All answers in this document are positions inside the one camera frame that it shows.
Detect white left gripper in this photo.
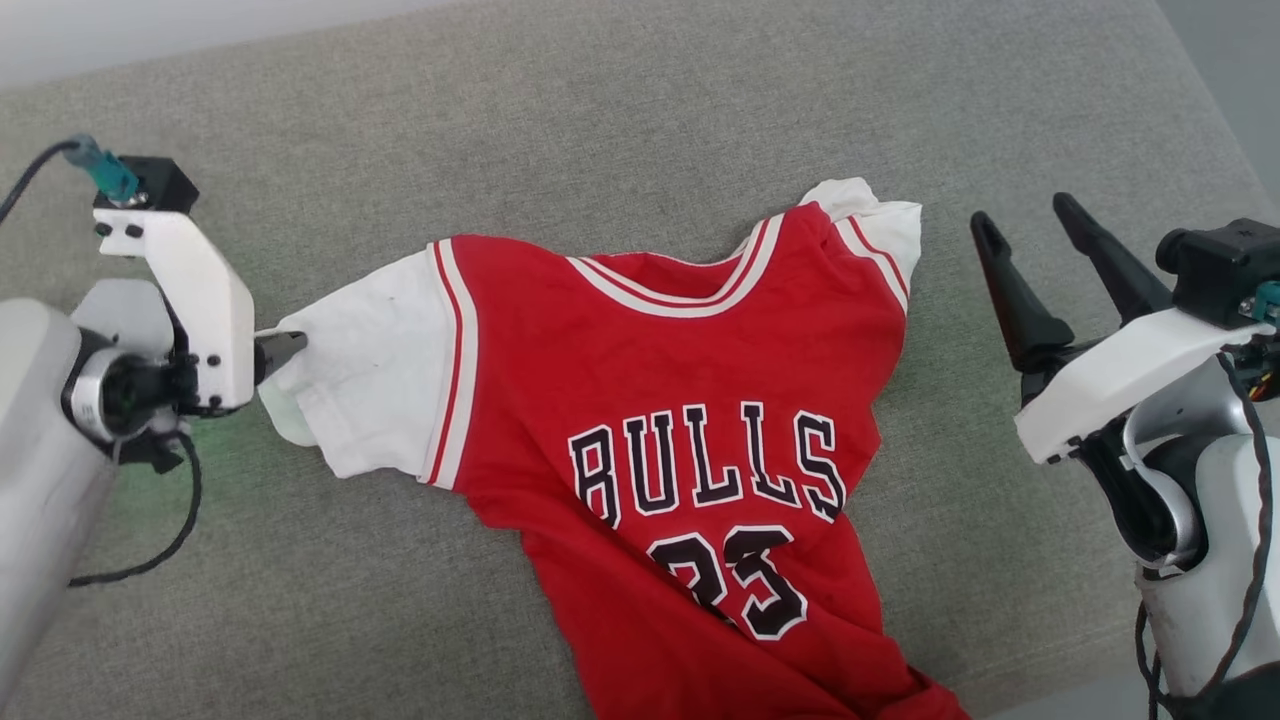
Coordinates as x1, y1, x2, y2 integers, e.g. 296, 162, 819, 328
93, 208, 308, 416

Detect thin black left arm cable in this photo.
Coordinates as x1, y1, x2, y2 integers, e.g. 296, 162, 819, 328
68, 430, 203, 589

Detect braided black right arm cable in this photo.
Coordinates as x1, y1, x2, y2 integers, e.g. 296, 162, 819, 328
1135, 350, 1279, 720

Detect black cable with teal plug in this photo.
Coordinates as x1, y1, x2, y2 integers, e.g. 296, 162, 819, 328
0, 135, 141, 226

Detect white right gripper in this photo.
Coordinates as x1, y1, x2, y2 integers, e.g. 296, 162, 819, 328
970, 193, 1276, 466

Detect grey fabric sofa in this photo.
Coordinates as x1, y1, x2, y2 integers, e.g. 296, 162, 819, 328
0, 0, 1280, 720

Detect red Bulls jersey white sleeves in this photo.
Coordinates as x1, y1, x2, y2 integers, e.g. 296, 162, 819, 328
258, 178, 969, 720

